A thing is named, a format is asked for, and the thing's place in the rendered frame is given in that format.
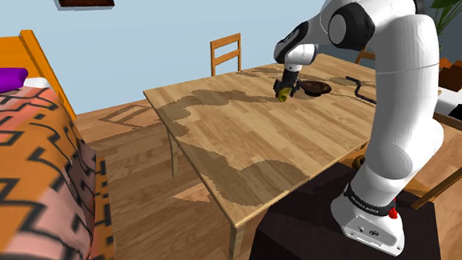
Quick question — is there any dark framed wall picture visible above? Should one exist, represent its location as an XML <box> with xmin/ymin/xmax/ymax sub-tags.
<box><xmin>56</xmin><ymin>0</ymin><xmax>116</xmax><ymax>10</ymax></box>

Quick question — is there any black crank-shaped tool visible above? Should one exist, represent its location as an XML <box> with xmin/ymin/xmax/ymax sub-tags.
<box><xmin>345</xmin><ymin>74</ymin><xmax>377</xmax><ymax>106</ymax></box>

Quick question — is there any orange bed with patterned blanket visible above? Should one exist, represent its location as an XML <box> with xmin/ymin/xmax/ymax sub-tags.
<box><xmin>0</xmin><ymin>26</ymin><xmax>117</xmax><ymax>260</ymax></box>

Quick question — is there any wooden chair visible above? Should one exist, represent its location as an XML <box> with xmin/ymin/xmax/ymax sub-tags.
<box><xmin>353</xmin><ymin>46</ymin><xmax>377</xmax><ymax>66</ymax></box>
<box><xmin>208</xmin><ymin>32</ymin><xmax>244</xmax><ymax>77</ymax></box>

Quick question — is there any dark brown bowl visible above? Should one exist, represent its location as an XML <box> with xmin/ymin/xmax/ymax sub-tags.
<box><xmin>299</xmin><ymin>79</ymin><xmax>333</xmax><ymax>99</ymax></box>

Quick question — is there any dark robot stand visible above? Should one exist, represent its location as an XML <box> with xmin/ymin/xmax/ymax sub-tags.
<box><xmin>241</xmin><ymin>157</ymin><xmax>444</xmax><ymax>260</ymax></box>

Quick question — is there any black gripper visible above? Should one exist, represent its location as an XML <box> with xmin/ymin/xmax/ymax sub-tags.
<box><xmin>271</xmin><ymin>68</ymin><xmax>303</xmax><ymax>96</ymax></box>

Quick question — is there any wooden table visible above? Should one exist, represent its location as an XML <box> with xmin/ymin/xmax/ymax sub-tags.
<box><xmin>141</xmin><ymin>48</ymin><xmax>451</xmax><ymax>260</ymax></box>

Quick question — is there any yellow green cylinder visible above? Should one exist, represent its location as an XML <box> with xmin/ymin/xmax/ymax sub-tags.
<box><xmin>277</xmin><ymin>86</ymin><xmax>294</xmax><ymax>103</ymax></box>

